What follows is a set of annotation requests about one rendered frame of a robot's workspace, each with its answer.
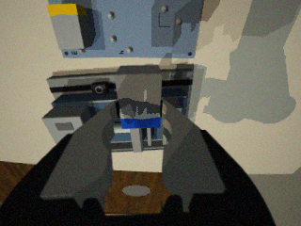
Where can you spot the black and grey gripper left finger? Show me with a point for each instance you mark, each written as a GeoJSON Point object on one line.
{"type": "Point", "coordinates": [77, 168]}

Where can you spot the grey block with yellow end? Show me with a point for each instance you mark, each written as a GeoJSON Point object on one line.
{"type": "Point", "coordinates": [70, 25]}

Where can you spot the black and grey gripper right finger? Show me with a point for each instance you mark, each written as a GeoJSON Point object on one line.
{"type": "Point", "coordinates": [210, 182]}

